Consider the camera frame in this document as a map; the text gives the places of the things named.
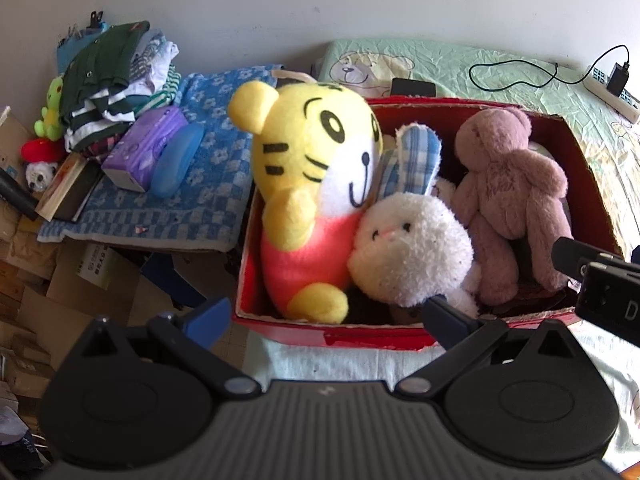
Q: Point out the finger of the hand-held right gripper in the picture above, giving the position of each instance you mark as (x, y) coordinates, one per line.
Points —
(636, 255)
(575, 255)

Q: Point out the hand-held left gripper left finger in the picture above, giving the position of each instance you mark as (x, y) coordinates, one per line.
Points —
(207, 320)

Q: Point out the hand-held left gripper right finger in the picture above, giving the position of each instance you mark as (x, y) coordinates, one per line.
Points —
(445, 317)

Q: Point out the red cardboard box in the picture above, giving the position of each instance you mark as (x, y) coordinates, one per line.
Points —
(380, 337)

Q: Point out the white rabbit plush toy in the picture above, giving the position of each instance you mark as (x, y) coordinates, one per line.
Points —
(410, 245)

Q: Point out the pink teddy bear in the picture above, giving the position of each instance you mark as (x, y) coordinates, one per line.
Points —
(500, 180)

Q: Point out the yellow tiger plush toy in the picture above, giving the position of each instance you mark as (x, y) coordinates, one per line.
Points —
(300, 125)

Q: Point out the blue floral towel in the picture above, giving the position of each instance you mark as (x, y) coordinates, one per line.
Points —
(210, 185)

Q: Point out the pile of cardboard boxes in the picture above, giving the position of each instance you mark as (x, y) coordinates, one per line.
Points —
(75, 285)

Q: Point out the white power strip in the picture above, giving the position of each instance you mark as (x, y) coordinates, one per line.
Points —
(625, 105)

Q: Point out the blue glasses case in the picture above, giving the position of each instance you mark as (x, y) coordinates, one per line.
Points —
(177, 160)

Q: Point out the black charger plug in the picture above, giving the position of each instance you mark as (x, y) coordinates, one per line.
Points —
(619, 77)

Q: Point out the purple tissue pack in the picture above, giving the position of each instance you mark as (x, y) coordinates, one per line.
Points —
(142, 147)

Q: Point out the stack of books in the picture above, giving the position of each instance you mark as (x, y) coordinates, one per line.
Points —
(70, 190)

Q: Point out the small white plush toy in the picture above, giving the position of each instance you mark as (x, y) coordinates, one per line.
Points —
(39, 176)

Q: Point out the dark striped shirt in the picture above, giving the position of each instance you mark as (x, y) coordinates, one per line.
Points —
(97, 117)

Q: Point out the black cylinder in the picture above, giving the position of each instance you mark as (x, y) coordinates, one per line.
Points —
(15, 192)

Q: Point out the bear print bed sheet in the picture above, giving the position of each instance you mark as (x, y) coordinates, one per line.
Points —
(450, 60)

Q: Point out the black smartphone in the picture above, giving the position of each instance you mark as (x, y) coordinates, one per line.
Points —
(412, 87)

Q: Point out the green striped garment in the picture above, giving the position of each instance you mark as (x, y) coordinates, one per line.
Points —
(165, 87)

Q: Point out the red plush toy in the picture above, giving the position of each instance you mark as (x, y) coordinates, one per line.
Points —
(42, 150)

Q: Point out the green frog toy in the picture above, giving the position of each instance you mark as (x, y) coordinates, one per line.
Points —
(50, 110)

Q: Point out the white patterned shirt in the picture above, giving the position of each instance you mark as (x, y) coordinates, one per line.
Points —
(155, 57)

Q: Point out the dark green jacket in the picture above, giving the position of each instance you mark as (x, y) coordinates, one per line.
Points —
(102, 60)

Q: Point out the blue clip hanger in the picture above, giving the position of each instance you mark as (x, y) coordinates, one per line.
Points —
(75, 45)

